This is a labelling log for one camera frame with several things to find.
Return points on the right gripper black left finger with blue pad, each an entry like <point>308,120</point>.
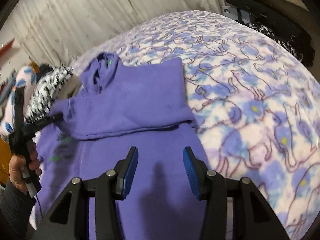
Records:
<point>125,170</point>

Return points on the black sleeved left forearm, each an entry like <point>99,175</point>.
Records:
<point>16,209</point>

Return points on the black white speckled fabric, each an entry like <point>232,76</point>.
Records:
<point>277,26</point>

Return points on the purple hoodie sweatshirt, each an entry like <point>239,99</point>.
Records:
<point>119,107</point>

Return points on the pink blue floral pillow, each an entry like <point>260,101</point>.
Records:
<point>25,83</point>

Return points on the black white patterned folded garment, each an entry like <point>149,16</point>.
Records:
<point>45,93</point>

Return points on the red wall decoration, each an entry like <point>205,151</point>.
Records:
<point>5,48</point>

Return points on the purple cat print fleece blanket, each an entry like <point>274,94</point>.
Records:
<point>256,106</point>

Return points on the person's left hand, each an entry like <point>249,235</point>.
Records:
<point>17,162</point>

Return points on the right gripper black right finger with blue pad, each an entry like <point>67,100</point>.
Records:
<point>196,172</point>

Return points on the white pleated curtain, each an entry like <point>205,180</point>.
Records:
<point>57,31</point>

